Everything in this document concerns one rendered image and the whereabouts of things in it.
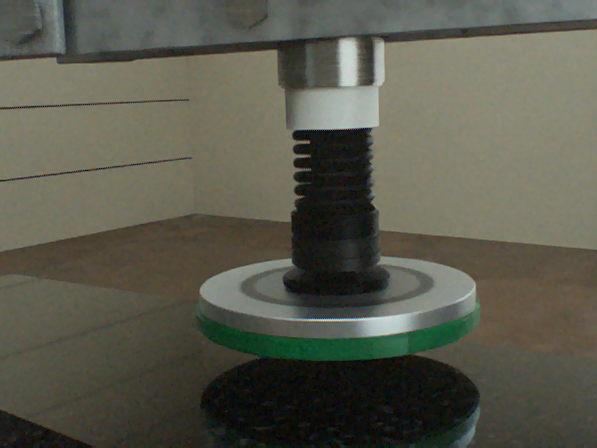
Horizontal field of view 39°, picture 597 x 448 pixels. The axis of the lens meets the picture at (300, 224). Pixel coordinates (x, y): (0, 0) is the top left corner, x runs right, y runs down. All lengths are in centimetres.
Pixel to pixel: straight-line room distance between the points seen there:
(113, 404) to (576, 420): 30
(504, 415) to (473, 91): 534
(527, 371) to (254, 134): 636
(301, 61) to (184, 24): 9
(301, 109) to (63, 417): 27
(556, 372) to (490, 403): 8
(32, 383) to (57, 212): 589
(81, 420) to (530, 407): 29
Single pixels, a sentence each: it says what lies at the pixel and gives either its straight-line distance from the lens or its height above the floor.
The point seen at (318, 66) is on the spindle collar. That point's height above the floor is 109.
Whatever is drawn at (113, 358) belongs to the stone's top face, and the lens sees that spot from 70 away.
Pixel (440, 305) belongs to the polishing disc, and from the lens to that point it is 59.
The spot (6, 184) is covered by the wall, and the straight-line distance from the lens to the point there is 627.
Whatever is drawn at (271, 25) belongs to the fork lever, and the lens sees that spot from 59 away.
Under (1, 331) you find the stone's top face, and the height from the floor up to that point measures 87.
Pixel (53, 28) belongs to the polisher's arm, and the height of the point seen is 112.
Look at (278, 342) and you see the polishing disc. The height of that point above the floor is 91.
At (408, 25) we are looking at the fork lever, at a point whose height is 111.
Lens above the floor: 108
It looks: 9 degrees down
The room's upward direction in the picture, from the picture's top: 2 degrees counter-clockwise
